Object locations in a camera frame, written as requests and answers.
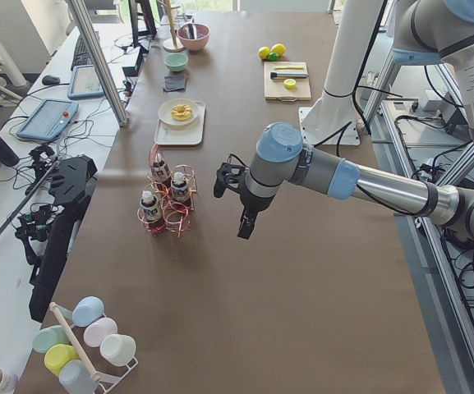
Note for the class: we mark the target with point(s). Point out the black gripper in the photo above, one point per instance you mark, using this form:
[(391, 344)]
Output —
[(251, 203)]

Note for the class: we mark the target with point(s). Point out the tea bottle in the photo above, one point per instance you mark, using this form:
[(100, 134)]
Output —
[(161, 173), (180, 192)]

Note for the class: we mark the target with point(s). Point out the tea bottle front end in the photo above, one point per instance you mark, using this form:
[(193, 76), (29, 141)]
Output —
[(152, 217)]

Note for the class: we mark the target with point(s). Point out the white serving tray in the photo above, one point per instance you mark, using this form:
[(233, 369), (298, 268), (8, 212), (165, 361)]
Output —
[(171, 132)]

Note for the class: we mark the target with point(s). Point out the white plate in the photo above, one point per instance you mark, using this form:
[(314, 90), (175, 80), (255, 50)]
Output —
[(164, 112)]

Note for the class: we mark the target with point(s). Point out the wooden cutting board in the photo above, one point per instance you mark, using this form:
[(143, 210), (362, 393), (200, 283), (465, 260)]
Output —
[(275, 90)]

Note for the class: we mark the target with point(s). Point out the grey folded cloth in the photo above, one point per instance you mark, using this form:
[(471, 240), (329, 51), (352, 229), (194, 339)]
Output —
[(174, 83)]

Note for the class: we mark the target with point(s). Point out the yellow green plastic knife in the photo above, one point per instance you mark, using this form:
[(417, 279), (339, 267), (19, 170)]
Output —
[(289, 67)]

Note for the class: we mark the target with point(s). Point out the green lime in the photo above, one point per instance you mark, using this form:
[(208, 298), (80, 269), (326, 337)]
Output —
[(273, 57)]

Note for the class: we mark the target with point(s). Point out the yellow lemon near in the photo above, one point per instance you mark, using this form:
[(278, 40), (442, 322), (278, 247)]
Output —
[(263, 52)]

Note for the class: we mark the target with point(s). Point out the yellow lemon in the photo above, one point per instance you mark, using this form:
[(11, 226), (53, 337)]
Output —
[(279, 49), (263, 52)]

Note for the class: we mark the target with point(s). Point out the white cup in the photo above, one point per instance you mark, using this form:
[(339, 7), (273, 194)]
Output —
[(118, 349)]

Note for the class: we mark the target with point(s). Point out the mint green bowl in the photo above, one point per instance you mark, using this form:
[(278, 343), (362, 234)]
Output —
[(176, 62)]

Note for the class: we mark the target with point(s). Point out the light blue cup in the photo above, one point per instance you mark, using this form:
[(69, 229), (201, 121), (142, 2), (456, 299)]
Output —
[(88, 310)]

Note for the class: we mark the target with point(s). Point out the yellow lemon far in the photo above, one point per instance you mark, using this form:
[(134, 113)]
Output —
[(279, 49)]

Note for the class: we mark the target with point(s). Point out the pale pink cup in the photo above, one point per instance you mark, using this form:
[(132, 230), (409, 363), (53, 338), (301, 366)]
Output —
[(95, 333)]

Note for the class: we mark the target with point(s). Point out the black box on desk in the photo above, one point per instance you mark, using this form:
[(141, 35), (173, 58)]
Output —
[(131, 62)]

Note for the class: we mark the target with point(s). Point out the wooden mug tree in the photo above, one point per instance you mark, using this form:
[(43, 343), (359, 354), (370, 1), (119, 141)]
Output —
[(172, 45)]

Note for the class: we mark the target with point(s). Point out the pink bowl with ice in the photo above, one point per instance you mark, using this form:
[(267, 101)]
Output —
[(194, 36)]

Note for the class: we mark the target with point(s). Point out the blue tablet far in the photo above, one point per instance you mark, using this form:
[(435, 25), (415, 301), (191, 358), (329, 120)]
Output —
[(84, 83)]

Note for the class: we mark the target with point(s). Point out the blue tablet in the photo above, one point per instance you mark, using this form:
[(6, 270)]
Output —
[(84, 83), (48, 120)]

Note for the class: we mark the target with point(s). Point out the blue tablet near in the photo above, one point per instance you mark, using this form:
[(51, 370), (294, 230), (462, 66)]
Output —
[(48, 120)]

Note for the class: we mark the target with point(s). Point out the mint green cup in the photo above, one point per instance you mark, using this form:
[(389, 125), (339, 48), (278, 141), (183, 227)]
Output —
[(48, 337)]

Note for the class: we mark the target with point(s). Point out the grey blue cup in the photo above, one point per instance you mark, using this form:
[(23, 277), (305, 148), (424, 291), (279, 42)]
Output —
[(75, 378)]

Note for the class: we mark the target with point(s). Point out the yellow cup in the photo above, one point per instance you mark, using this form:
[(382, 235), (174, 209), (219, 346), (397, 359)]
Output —
[(58, 356)]

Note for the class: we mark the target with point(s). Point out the black keyboard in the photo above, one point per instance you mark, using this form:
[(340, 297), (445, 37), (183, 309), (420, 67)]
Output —
[(81, 55)]

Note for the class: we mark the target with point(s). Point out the black computer mouse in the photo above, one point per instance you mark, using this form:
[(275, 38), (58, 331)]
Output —
[(50, 80)]

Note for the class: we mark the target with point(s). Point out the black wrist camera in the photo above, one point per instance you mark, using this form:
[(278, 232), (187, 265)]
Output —
[(229, 176)]

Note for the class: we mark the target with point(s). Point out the copper wire bottle rack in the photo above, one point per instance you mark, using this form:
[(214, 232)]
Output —
[(167, 201)]

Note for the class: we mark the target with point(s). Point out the glazed ring donut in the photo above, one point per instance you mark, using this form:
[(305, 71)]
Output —
[(181, 112)]

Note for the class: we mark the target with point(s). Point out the black camera stand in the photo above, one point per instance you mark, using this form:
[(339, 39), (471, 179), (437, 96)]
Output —
[(46, 232)]

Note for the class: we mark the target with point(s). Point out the wooden rack handle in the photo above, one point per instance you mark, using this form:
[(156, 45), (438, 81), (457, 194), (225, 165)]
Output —
[(57, 311)]

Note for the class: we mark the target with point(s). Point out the white wire cup rack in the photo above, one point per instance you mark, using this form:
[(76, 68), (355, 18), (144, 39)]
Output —
[(110, 375)]

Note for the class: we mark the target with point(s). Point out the aluminium frame post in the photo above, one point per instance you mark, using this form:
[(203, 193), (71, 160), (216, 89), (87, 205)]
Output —
[(85, 26)]

